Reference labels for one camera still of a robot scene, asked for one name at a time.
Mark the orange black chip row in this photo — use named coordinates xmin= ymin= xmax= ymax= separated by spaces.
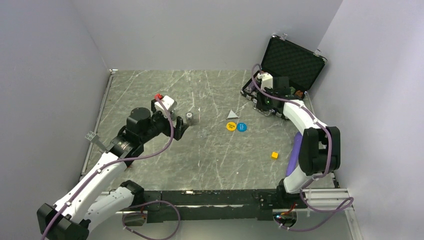
xmin=294 ymin=90 xmax=305 ymax=100

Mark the blue round button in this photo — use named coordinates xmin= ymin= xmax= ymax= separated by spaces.
xmin=236 ymin=122 xmax=248 ymax=132

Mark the purple orange chip row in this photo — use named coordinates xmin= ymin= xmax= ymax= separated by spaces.
xmin=243 ymin=80 xmax=256 ymax=96

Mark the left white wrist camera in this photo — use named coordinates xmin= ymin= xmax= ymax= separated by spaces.
xmin=154 ymin=93 xmax=178 ymax=116

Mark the yellow round button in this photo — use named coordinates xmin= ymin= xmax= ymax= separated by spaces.
xmin=226 ymin=121 xmax=237 ymax=132

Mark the yellow cube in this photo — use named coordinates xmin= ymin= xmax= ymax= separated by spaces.
xmin=270 ymin=151 xmax=279 ymax=160

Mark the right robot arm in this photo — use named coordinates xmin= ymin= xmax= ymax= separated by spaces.
xmin=252 ymin=77 xmax=341 ymax=208

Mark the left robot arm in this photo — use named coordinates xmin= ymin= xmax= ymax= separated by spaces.
xmin=36 ymin=107 xmax=189 ymax=240

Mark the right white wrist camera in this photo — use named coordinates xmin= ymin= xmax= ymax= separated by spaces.
xmin=257 ymin=72 xmax=274 ymax=91

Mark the white triangle dealer piece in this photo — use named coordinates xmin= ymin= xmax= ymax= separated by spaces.
xmin=226 ymin=109 xmax=240 ymax=120

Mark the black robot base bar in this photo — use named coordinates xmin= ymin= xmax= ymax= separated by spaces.
xmin=123 ymin=187 xmax=306 ymax=223

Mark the purple cylinder tool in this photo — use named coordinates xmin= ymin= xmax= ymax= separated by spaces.
xmin=285 ymin=132 xmax=303 ymax=177

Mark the black aluminium poker case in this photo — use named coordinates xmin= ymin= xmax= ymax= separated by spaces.
xmin=240 ymin=34 xmax=328 ymax=120

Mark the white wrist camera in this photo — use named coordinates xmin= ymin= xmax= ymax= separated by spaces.
xmin=257 ymin=72 xmax=274 ymax=91
xmin=154 ymin=93 xmax=178 ymax=116

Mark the grey lego brick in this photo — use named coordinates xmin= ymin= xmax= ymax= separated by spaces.
xmin=85 ymin=131 xmax=99 ymax=143

